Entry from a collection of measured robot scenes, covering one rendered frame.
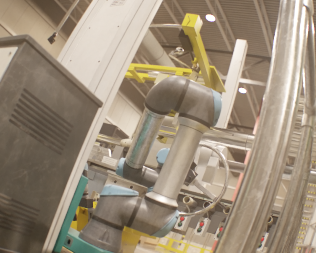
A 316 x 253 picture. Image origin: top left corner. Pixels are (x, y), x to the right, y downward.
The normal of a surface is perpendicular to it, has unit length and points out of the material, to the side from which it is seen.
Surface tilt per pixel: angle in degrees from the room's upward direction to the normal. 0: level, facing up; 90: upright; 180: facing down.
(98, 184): 90
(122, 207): 90
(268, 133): 90
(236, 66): 90
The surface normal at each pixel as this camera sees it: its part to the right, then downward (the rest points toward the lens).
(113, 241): 0.71, -0.26
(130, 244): 0.82, 0.16
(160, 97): -0.51, 0.24
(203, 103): 0.04, -0.11
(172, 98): -0.28, 0.33
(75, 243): -0.44, -0.44
